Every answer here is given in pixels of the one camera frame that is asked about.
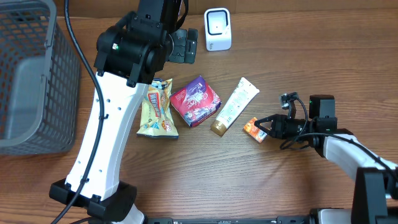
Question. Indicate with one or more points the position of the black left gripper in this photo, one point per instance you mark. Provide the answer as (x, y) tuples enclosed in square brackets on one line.
[(186, 42)]

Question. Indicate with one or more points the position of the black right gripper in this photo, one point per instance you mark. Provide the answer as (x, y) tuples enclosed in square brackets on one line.
[(277, 126)]

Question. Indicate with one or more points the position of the orange tissue pack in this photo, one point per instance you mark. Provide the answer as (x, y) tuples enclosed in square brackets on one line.
[(254, 131)]

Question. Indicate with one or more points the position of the white tube gold cap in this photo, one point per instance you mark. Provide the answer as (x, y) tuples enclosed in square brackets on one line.
[(242, 95)]

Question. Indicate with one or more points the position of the red purple pad pack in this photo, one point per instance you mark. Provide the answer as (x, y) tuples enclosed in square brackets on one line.
[(196, 102)]

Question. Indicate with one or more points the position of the yellow snack bag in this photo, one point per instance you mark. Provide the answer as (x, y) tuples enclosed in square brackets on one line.
[(156, 118)]

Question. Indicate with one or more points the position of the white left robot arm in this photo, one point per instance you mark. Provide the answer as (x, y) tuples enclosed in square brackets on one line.
[(129, 54)]

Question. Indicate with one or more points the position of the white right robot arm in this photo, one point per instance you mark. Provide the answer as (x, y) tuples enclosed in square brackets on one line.
[(375, 179)]

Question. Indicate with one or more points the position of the white barcode scanner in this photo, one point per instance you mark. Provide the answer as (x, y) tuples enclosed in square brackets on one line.
[(218, 34)]

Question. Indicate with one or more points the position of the dark grey plastic basket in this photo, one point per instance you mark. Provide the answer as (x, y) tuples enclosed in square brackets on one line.
[(40, 80)]

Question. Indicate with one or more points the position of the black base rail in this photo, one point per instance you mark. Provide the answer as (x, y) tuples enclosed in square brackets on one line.
[(230, 220)]

